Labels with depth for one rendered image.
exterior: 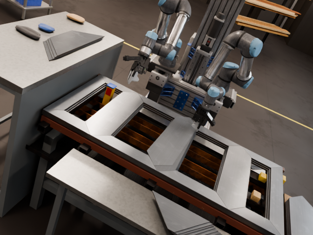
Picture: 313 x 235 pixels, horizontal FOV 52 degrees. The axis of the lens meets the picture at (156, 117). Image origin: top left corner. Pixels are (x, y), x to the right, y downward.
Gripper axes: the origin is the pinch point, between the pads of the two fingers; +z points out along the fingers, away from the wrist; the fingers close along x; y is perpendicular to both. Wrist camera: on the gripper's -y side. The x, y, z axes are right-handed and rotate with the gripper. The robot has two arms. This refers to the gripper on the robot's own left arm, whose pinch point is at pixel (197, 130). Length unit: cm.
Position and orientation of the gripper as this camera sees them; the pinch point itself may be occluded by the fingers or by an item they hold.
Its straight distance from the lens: 238.0
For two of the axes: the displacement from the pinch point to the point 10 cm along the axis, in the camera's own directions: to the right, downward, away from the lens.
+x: -3.2, 4.0, -8.6
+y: -8.8, -4.5, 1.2
